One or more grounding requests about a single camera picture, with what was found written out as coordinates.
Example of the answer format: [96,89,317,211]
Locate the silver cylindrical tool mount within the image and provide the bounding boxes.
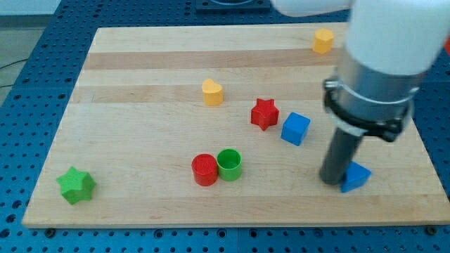
[323,49,424,142]

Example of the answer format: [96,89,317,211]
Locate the blue triangle block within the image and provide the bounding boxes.
[340,162,372,193]

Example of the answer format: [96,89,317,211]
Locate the yellow heart block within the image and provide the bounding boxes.
[202,79,224,106]

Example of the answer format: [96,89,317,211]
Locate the green star block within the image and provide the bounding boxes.
[56,167,96,205]

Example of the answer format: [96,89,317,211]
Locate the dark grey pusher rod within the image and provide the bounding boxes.
[319,128,363,186]

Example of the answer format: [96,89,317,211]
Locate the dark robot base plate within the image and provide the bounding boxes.
[194,0,271,13]

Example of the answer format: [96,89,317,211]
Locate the yellow hexagon block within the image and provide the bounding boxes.
[312,28,334,54]

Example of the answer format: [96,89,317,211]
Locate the red cylinder block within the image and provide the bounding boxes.
[191,153,218,186]

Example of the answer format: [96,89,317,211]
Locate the green cylinder block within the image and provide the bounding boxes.
[217,148,242,181]

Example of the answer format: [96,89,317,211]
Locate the black cable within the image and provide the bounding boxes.
[0,58,28,89]

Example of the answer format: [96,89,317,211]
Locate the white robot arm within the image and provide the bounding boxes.
[272,0,449,185]

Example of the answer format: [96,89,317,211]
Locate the blue cube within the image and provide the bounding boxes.
[281,112,311,146]

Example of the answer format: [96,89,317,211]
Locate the red star block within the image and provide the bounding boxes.
[250,98,279,131]

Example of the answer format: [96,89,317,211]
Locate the wooden board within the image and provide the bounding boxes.
[22,22,449,228]

